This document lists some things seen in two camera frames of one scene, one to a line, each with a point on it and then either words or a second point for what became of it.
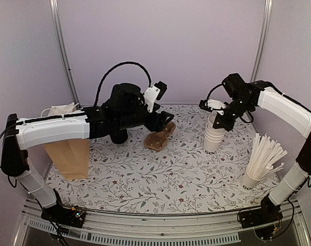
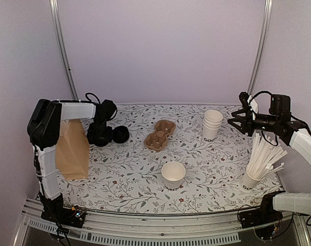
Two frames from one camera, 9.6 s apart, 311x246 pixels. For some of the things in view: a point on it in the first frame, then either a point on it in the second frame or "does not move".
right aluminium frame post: [265, 24] does not move
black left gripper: [158, 122] to [107, 137]
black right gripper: [227, 125] to [247, 126]
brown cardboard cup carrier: [156, 141] does not move
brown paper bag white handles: [70, 156] does not move
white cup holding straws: [248, 183] does not move
